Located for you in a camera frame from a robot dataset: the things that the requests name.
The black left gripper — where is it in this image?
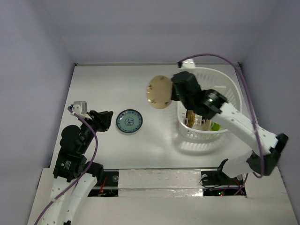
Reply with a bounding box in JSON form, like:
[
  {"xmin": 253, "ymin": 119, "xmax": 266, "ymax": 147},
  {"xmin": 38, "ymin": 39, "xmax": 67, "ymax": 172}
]
[{"xmin": 80, "ymin": 109, "xmax": 113, "ymax": 152}]

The teal blue patterned plate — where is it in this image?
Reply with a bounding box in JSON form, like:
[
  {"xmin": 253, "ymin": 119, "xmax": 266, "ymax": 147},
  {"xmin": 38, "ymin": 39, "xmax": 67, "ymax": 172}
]
[{"xmin": 115, "ymin": 109, "xmax": 143, "ymax": 134}]

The cream plate with black characters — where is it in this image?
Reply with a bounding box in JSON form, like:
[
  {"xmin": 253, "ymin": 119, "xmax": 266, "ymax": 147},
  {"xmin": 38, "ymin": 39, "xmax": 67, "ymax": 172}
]
[{"xmin": 146, "ymin": 75, "xmax": 173, "ymax": 109}]

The yellow plate with brown rim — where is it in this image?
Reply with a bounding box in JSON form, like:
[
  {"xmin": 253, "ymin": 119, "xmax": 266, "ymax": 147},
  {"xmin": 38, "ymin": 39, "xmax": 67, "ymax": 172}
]
[{"xmin": 185, "ymin": 110, "xmax": 195, "ymax": 128}]

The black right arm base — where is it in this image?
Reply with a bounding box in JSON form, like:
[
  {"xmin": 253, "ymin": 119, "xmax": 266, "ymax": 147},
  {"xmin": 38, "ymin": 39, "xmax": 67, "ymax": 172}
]
[{"xmin": 199, "ymin": 170, "xmax": 225, "ymax": 188}]

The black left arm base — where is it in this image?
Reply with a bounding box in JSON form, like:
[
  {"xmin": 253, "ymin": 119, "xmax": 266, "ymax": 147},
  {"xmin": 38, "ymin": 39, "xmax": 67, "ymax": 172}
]
[{"xmin": 88, "ymin": 170, "xmax": 119, "ymax": 197}]

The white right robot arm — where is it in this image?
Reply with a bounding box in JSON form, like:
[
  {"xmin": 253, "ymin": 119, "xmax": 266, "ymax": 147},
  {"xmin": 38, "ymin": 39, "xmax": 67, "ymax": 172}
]
[{"xmin": 171, "ymin": 71, "xmax": 288, "ymax": 184}]

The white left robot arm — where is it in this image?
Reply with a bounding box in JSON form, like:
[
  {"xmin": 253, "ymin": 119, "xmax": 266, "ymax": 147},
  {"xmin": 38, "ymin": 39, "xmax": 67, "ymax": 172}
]
[{"xmin": 35, "ymin": 104, "xmax": 113, "ymax": 225}]

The white plastic dish rack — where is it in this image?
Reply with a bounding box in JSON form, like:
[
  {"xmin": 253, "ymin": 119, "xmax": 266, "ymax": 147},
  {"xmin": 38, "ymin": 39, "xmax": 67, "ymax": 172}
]
[{"xmin": 177, "ymin": 67, "xmax": 242, "ymax": 142}]

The cream plate with black mark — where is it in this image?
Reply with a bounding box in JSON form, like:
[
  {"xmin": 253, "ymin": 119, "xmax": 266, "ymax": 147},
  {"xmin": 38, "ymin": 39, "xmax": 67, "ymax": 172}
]
[{"xmin": 201, "ymin": 120, "xmax": 212, "ymax": 131}]

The lime green plate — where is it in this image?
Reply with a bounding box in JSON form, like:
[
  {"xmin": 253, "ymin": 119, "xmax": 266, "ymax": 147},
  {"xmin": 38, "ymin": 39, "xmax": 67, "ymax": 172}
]
[{"xmin": 210, "ymin": 122, "xmax": 221, "ymax": 131}]

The white foam front board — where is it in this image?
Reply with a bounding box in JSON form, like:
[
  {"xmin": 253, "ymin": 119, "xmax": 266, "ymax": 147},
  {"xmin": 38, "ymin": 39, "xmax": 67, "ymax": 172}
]
[{"xmin": 25, "ymin": 166, "xmax": 296, "ymax": 225}]

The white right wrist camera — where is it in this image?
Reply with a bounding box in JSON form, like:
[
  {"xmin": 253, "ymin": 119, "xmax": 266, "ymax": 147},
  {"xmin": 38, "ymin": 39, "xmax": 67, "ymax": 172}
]
[{"xmin": 177, "ymin": 59, "xmax": 196, "ymax": 69}]

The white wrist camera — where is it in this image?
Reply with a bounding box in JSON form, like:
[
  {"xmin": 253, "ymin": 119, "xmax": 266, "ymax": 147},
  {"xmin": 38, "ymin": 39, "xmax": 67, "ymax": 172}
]
[
  {"xmin": 177, "ymin": 59, "xmax": 196, "ymax": 69},
  {"xmin": 68, "ymin": 101, "xmax": 88, "ymax": 116}
]

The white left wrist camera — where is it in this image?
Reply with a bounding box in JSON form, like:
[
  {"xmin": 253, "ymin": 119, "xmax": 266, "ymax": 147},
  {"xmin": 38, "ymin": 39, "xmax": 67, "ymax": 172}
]
[{"xmin": 68, "ymin": 101, "xmax": 88, "ymax": 116}]

